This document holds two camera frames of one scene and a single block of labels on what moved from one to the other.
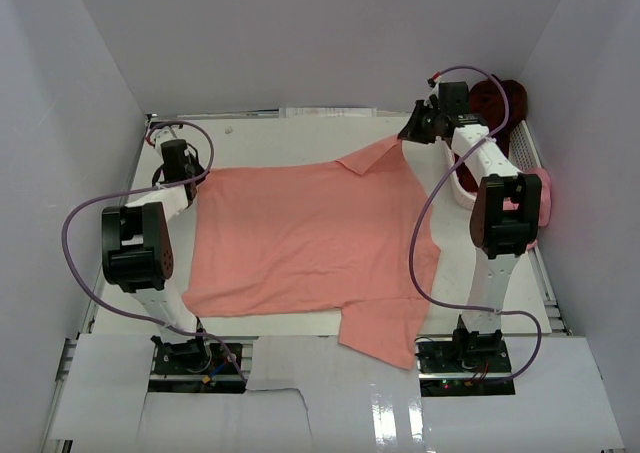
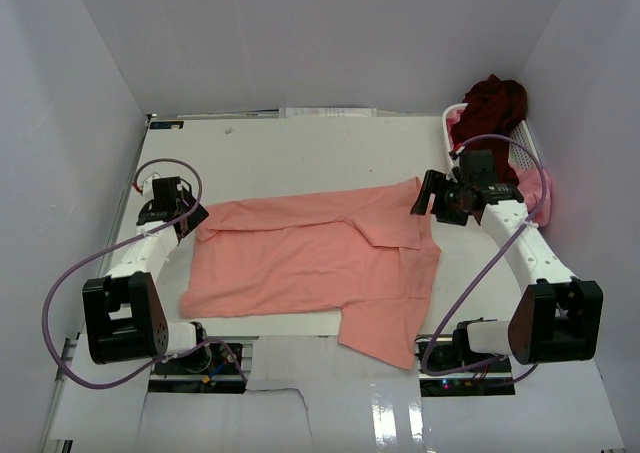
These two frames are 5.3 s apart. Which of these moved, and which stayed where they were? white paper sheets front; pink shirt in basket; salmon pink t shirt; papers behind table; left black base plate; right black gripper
Moved: salmon pink t shirt; right black gripper
Stayed: pink shirt in basket; left black base plate; papers behind table; white paper sheets front
